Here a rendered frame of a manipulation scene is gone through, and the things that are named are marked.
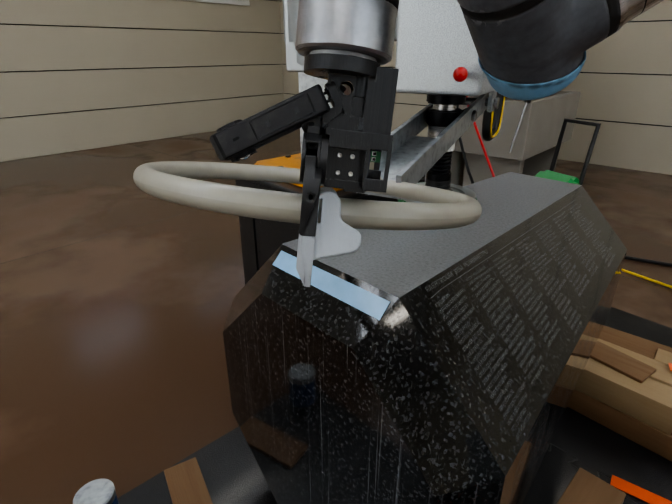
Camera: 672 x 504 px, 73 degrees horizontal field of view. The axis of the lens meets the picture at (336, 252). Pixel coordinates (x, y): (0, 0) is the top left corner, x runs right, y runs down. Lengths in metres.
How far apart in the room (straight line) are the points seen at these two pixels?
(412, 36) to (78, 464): 1.62
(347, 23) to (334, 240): 0.19
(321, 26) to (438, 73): 0.77
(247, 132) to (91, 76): 6.67
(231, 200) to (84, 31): 6.66
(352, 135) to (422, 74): 0.78
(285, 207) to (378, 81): 0.14
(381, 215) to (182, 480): 1.28
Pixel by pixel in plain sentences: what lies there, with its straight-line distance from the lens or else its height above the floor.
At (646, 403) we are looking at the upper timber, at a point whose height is 0.18.
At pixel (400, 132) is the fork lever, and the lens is 1.12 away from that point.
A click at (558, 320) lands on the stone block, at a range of 1.16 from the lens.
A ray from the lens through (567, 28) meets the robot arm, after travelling 0.47.
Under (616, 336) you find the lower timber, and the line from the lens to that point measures 2.34.
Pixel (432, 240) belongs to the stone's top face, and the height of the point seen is 0.83.
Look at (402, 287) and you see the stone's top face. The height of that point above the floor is 0.83.
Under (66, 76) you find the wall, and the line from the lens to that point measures 6.97.
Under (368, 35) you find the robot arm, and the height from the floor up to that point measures 1.24.
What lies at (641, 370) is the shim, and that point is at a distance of 1.93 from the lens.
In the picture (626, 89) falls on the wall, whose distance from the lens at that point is 6.07.
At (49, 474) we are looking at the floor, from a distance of 1.83.
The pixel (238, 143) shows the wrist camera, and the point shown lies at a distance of 0.43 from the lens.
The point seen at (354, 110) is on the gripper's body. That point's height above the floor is 1.17.
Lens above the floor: 1.23
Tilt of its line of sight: 24 degrees down
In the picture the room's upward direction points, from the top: straight up
